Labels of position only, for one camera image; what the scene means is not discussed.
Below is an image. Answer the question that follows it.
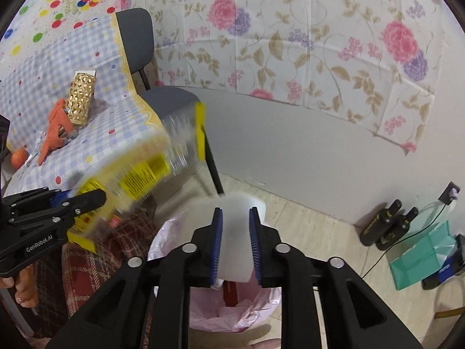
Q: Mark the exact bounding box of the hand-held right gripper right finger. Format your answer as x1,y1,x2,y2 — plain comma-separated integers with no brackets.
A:
249,207,424,349

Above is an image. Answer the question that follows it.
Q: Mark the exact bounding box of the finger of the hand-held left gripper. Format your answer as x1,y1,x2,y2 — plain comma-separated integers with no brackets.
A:
0,187,72,227
15,188,108,229

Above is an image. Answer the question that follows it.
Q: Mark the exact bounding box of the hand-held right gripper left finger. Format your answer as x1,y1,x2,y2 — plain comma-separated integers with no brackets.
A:
47,207,223,349

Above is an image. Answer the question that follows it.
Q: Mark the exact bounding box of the white foam piece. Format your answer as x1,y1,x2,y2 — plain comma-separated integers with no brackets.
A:
217,193,267,284

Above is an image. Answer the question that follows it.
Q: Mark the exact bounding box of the bin with pink bag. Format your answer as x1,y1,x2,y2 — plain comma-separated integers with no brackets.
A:
147,218,284,335

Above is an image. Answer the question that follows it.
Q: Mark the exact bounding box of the plastic bottle with yellow label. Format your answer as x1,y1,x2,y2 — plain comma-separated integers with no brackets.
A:
67,102,208,253

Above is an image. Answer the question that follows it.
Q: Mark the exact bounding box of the person's left hand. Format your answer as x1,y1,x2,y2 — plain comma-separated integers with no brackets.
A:
0,265,39,308

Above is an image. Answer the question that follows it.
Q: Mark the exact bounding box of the red packet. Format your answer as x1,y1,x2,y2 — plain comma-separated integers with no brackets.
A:
222,280,239,308

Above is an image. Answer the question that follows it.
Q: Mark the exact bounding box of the orange fruit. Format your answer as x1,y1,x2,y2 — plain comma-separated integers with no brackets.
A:
10,148,30,170

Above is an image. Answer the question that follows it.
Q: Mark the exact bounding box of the red plaid blanket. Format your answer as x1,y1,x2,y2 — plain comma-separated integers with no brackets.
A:
33,209,160,339

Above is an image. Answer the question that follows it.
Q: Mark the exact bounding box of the orange knitted cloth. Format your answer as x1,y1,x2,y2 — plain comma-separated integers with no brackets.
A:
37,98,78,166

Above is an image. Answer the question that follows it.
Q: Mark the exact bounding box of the gold perforated cylinder box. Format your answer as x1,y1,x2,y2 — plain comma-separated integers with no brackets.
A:
66,69,97,126

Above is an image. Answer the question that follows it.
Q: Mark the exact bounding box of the blue checkered tablecloth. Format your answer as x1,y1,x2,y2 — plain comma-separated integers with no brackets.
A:
0,15,171,197

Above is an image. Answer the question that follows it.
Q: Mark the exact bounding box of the black bottle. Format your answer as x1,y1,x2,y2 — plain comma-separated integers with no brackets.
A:
376,207,419,251
360,199,402,247

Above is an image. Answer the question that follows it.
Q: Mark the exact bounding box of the dark grey chair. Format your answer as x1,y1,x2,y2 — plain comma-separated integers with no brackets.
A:
115,7,226,195

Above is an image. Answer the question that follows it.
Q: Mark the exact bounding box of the black and blue device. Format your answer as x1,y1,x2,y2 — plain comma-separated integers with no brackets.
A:
421,234,465,291

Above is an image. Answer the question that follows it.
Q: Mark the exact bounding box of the thin black cable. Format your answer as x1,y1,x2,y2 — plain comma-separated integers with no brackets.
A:
360,193,452,279

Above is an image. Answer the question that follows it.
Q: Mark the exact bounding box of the polka dot wall cloth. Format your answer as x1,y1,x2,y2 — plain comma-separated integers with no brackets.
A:
0,0,124,64

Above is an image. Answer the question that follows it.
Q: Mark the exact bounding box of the black wall plug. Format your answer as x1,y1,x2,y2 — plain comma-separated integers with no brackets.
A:
438,182,459,204

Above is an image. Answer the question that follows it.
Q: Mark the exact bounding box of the floral wall cloth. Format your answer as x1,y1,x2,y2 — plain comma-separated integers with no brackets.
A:
120,0,448,153

